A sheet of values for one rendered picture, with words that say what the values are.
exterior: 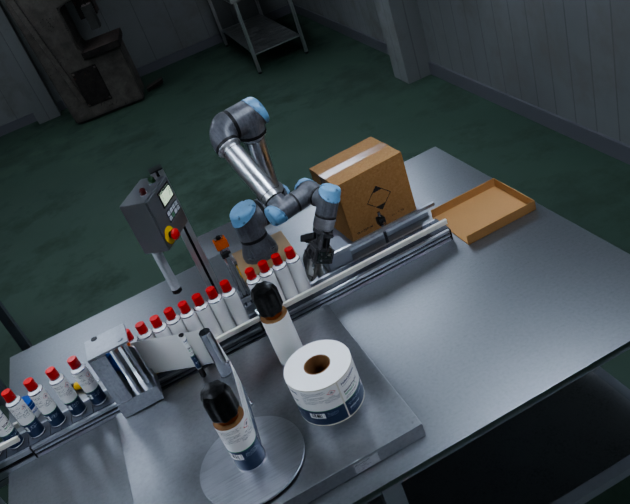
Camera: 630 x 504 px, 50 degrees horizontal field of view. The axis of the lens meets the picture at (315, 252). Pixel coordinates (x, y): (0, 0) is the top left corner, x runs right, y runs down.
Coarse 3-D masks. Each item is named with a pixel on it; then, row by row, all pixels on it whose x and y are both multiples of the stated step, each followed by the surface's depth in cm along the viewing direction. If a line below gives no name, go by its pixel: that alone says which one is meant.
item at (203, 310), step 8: (192, 296) 230; (200, 296) 229; (200, 304) 230; (208, 304) 232; (200, 312) 230; (208, 312) 231; (200, 320) 233; (208, 320) 232; (216, 320) 236; (216, 328) 235; (216, 336) 236
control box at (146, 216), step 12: (144, 180) 222; (156, 180) 219; (132, 192) 217; (156, 192) 214; (132, 204) 209; (144, 204) 208; (156, 204) 213; (168, 204) 220; (132, 216) 212; (144, 216) 211; (156, 216) 212; (180, 216) 226; (132, 228) 215; (144, 228) 214; (156, 228) 213; (168, 228) 218; (180, 228) 225; (144, 240) 217; (156, 240) 216; (168, 240) 217; (144, 252) 220; (156, 252) 219
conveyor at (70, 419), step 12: (420, 228) 258; (444, 228) 253; (396, 240) 256; (420, 240) 251; (372, 252) 254; (396, 252) 250; (372, 264) 248; (348, 276) 247; (324, 288) 245; (300, 300) 244; (240, 336) 238; (168, 372) 234; (108, 396) 233; (96, 408) 230; (72, 420) 229; (48, 432) 228
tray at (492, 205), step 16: (480, 192) 273; (496, 192) 270; (512, 192) 263; (448, 208) 270; (464, 208) 268; (480, 208) 264; (496, 208) 261; (512, 208) 258; (528, 208) 251; (448, 224) 262; (464, 224) 259; (480, 224) 256; (496, 224) 249; (464, 240) 251
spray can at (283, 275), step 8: (272, 256) 235; (280, 256) 235; (280, 264) 235; (280, 272) 236; (288, 272) 238; (280, 280) 238; (288, 280) 238; (288, 288) 240; (296, 288) 243; (288, 296) 242
